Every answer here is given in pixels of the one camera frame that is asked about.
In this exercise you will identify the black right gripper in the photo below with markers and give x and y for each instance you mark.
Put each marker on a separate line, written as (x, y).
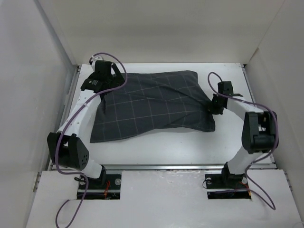
(216, 110)

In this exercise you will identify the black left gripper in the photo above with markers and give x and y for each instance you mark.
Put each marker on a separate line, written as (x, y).
(118, 78)

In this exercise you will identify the dark grey checked pillowcase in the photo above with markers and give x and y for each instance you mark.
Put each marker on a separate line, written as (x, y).
(153, 101)

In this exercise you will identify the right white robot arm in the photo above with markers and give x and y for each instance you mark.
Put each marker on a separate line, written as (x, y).
(259, 132)

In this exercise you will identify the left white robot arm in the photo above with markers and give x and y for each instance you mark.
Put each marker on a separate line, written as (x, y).
(66, 147)

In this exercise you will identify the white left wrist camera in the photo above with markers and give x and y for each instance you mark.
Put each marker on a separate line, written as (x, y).
(93, 60)

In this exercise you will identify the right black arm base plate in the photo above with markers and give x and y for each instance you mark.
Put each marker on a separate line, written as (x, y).
(226, 188)

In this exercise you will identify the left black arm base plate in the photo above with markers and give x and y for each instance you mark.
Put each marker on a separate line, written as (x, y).
(109, 189)

